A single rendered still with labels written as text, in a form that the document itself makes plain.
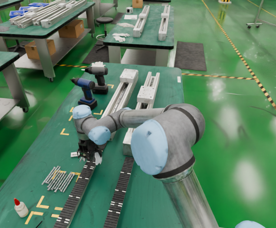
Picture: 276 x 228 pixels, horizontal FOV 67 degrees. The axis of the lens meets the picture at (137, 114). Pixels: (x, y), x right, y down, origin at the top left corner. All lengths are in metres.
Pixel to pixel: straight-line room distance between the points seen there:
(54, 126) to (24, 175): 0.38
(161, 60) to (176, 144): 2.45
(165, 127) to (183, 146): 0.06
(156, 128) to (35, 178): 0.84
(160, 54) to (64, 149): 1.96
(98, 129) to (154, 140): 0.39
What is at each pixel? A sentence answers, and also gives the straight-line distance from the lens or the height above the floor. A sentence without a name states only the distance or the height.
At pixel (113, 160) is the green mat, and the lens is 1.17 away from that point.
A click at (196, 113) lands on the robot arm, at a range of 0.55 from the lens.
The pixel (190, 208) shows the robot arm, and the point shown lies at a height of 1.21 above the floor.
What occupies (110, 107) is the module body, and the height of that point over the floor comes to 0.86.
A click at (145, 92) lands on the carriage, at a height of 0.90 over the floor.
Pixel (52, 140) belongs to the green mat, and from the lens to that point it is 1.36.
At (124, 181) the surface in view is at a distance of 1.04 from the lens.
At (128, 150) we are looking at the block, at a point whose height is 0.82.
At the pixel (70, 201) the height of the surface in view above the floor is 0.81.
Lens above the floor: 1.68
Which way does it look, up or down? 38 degrees down
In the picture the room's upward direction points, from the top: 1 degrees clockwise
